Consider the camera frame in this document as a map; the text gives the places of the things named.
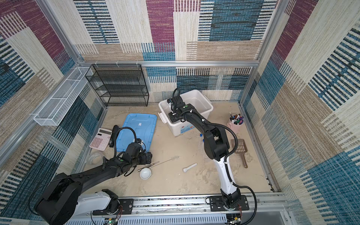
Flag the pink calculator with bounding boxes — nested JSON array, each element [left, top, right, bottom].
[[90, 128, 112, 152]]

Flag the blue plastic bin lid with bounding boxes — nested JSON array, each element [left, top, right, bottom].
[[116, 113, 157, 152]]

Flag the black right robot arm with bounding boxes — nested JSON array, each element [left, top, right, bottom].
[[167, 96, 250, 210]]

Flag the white plastic storage bin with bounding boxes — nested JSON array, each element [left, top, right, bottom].
[[158, 90, 214, 137]]

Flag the brown plastic scoop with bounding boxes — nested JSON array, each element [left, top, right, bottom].
[[235, 139, 248, 168]]

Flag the pink metal pen bucket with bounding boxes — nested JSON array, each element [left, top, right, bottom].
[[227, 114, 244, 133]]

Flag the black wire shelf rack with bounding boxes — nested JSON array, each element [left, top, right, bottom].
[[85, 64, 149, 107]]

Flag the white ceramic mortar bowl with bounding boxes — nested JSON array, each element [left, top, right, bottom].
[[140, 168, 152, 180]]

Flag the white mesh wall basket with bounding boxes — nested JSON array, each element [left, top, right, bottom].
[[33, 67, 89, 126]]

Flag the white ceramic pestle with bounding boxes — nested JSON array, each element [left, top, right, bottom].
[[183, 163, 197, 173]]

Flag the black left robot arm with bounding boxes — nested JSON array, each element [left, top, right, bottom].
[[34, 142, 152, 225]]

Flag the black metal tongs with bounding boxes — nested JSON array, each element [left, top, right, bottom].
[[137, 161, 159, 172]]

